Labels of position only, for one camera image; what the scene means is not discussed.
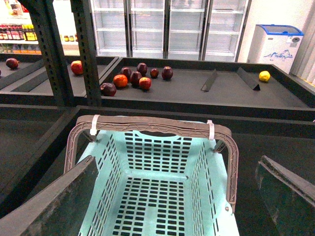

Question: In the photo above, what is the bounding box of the white zip tie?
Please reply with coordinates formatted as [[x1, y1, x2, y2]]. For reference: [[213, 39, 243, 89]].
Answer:
[[90, 115, 100, 136], [207, 120, 215, 140]]

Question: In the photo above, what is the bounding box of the dark red apple far left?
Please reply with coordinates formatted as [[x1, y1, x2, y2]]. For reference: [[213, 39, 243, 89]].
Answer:
[[5, 58, 19, 70]]

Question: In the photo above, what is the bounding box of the light blue plastic basket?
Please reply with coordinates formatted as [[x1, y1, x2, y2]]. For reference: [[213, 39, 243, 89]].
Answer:
[[64, 115, 239, 236]]

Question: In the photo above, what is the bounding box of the black divider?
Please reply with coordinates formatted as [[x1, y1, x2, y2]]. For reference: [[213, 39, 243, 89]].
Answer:
[[237, 67, 260, 91], [201, 69, 218, 92]]

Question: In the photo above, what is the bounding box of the red apple left tray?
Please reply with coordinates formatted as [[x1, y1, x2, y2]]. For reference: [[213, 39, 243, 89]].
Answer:
[[70, 60, 83, 75]]

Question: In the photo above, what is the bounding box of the red apple front right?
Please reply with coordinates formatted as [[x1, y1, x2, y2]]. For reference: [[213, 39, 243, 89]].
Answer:
[[139, 77, 152, 90]]

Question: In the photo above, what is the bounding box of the small dark red apple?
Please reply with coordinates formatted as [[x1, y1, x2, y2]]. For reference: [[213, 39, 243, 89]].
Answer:
[[150, 68, 159, 79]]

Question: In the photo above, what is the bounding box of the yellow lemon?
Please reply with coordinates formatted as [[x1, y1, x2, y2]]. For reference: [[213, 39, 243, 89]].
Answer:
[[259, 71, 271, 83]]

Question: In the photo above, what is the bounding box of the dark red apple rightmost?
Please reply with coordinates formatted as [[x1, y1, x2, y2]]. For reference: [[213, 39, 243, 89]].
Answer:
[[161, 66, 173, 80]]

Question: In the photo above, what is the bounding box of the white chest freezer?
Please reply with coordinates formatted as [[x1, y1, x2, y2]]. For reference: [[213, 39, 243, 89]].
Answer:
[[247, 24, 304, 74]]

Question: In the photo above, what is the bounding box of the black divider left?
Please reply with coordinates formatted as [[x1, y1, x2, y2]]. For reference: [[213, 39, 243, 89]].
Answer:
[[201, 69, 218, 92]]

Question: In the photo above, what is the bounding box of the dark metal rack post left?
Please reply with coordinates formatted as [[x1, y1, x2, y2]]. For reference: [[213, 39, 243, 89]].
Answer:
[[19, 0, 74, 106]]

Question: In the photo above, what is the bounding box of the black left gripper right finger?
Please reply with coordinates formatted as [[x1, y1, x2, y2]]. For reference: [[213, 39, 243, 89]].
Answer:
[[255, 155, 315, 236]]

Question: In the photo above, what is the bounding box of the dark red apple back left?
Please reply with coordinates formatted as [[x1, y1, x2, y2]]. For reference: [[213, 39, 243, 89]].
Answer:
[[121, 67, 132, 80]]

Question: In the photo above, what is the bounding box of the black divider right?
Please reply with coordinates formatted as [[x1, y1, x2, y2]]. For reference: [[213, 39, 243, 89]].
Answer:
[[237, 67, 260, 91]]

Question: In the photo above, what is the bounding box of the dark red apple middle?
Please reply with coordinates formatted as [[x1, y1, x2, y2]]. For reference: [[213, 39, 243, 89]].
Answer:
[[130, 71, 142, 87]]

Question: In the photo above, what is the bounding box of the glass door refrigerator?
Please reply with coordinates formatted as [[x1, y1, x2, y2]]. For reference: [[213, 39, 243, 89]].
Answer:
[[90, 0, 251, 62]]

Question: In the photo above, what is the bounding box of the white zip tie right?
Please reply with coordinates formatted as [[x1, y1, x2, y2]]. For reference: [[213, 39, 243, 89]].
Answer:
[[207, 120, 215, 140]]

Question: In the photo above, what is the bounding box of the store shelf with bottles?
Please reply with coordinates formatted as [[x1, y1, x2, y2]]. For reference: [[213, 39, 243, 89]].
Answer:
[[0, 0, 79, 56]]

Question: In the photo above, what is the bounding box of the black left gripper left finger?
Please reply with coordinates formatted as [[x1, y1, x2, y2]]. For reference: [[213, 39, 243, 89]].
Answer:
[[0, 156, 98, 236]]

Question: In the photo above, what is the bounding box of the orange red apple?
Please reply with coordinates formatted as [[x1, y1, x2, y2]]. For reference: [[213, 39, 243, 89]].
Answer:
[[113, 74, 128, 88]]

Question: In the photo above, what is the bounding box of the dark metal rack post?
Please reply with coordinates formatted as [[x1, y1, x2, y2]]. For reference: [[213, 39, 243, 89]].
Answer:
[[70, 0, 101, 107], [19, 0, 74, 106]]

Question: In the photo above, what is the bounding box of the dark metal rack post right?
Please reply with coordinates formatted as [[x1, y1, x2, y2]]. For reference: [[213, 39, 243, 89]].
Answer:
[[70, 0, 101, 107]]

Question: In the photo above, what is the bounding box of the white zip tie left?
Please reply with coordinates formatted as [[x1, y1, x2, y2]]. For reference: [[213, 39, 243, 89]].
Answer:
[[90, 115, 100, 136]]

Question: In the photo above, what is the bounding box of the dark red apple back top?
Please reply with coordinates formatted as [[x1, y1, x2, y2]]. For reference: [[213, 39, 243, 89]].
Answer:
[[137, 62, 148, 77]]

